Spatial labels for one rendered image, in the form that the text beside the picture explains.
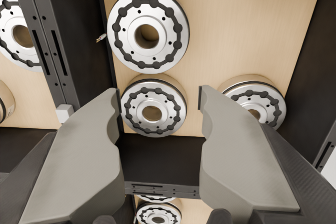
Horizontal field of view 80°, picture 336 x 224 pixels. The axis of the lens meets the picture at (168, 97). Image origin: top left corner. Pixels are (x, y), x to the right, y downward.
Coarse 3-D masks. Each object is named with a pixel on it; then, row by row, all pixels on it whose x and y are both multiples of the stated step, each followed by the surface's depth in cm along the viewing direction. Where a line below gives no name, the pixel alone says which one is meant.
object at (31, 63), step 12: (0, 0) 24; (12, 0) 24; (0, 12) 25; (12, 12) 25; (0, 24) 25; (0, 36) 26; (0, 48) 27; (12, 48) 27; (12, 60) 28; (24, 60) 28; (36, 60) 28
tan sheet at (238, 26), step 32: (192, 0) 25; (224, 0) 25; (256, 0) 24; (288, 0) 24; (192, 32) 27; (224, 32) 27; (256, 32) 26; (288, 32) 26; (192, 64) 29; (224, 64) 29; (256, 64) 29; (288, 64) 28; (192, 96) 32; (128, 128) 37; (192, 128) 35
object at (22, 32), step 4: (16, 28) 26; (20, 28) 27; (24, 28) 27; (16, 32) 26; (20, 32) 27; (24, 32) 28; (28, 32) 28; (16, 36) 26; (20, 36) 27; (24, 36) 28; (28, 36) 28; (20, 40) 27; (24, 40) 27; (28, 40) 28; (24, 44) 27; (28, 44) 27; (32, 44) 28
